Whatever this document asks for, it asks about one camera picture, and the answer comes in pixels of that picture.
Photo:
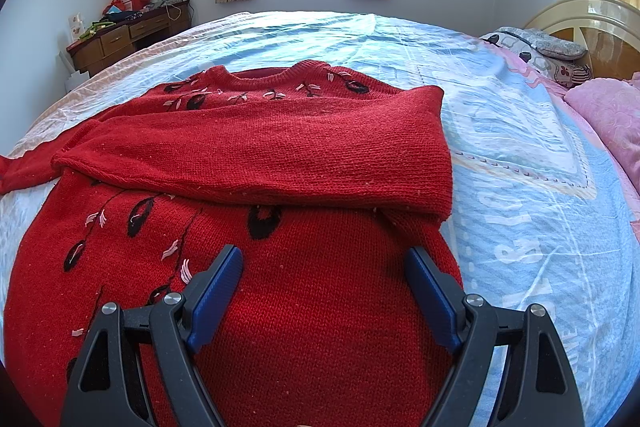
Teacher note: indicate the wooden dresser with drawers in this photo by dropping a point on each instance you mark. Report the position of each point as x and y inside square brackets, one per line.
[117, 39]

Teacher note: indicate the cream bed headboard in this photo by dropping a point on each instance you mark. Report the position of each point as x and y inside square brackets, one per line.
[605, 19]

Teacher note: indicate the green item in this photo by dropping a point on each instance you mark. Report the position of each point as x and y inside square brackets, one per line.
[96, 29]

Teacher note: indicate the pink pillow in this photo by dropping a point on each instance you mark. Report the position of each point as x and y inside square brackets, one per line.
[607, 112]

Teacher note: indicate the red knitted sweater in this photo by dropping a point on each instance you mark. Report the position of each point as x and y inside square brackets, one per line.
[300, 157]

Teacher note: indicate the blue printed bed sheet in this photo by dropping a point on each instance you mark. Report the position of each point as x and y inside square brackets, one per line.
[520, 217]

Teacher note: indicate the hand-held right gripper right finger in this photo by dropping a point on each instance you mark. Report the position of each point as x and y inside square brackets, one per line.
[431, 294]

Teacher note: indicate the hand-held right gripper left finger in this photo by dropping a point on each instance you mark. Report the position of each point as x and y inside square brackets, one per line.
[220, 292]

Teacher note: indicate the grey patterned pillow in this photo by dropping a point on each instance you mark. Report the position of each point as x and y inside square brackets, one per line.
[545, 49]

